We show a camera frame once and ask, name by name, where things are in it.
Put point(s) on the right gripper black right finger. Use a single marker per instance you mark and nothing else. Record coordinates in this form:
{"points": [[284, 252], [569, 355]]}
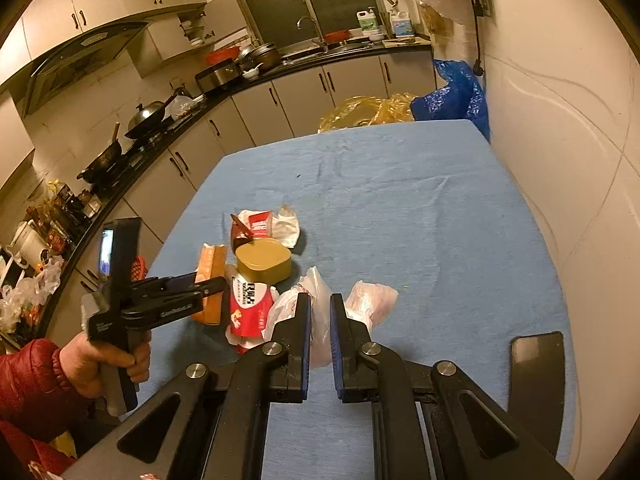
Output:
{"points": [[367, 372]]}

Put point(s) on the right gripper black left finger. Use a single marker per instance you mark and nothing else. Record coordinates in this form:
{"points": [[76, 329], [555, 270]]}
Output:
{"points": [[274, 372]]}

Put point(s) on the clear plastic bag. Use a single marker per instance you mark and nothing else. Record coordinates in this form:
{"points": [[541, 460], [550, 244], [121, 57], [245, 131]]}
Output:
{"points": [[367, 303]]}

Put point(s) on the red white snack bag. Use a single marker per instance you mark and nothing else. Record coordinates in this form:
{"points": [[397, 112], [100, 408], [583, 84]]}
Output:
{"points": [[249, 306]]}

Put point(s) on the orange cardboard box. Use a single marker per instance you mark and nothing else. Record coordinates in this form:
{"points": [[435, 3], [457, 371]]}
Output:
{"points": [[211, 268]]}

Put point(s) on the yellow plastic tub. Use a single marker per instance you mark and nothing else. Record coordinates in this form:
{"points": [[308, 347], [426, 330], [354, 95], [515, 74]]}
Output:
{"points": [[264, 260]]}

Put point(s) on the dark brown snack bag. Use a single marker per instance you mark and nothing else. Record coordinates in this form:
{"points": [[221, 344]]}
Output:
{"points": [[240, 234]]}

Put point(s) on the silver red foil wrapper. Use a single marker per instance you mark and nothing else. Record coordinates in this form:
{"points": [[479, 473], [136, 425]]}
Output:
{"points": [[282, 225]]}

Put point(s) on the teal tissue pack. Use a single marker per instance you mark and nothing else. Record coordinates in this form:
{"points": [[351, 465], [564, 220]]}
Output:
{"points": [[105, 254]]}

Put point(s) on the person's left hand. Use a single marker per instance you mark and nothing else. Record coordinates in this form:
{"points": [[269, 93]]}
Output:
{"points": [[81, 360]]}

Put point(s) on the red plastic basket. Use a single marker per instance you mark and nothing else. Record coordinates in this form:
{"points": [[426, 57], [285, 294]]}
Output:
{"points": [[138, 269]]}

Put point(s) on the red jacket sleeve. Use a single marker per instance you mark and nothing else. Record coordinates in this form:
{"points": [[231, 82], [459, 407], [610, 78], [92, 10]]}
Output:
{"points": [[38, 403]]}

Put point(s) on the black frying pan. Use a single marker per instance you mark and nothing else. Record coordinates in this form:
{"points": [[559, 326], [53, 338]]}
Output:
{"points": [[104, 162]]}

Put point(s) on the blue table cloth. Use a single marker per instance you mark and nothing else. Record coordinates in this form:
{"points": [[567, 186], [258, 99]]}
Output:
{"points": [[423, 207]]}

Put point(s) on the black wok with lid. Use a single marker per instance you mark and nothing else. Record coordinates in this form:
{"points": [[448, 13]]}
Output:
{"points": [[147, 119]]}

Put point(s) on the range hood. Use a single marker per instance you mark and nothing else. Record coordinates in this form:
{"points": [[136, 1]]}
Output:
{"points": [[76, 59]]}

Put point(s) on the yellow plastic bag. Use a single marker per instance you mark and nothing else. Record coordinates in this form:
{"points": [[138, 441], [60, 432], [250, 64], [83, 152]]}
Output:
{"points": [[363, 111]]}

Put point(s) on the blue plastic bag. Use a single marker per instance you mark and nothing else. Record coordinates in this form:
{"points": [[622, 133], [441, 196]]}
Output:
{"points": [[462, 97]]}

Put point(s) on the white detergent jug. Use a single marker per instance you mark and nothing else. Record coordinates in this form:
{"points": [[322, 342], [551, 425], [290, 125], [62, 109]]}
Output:
{"points": [[368, 22]]}

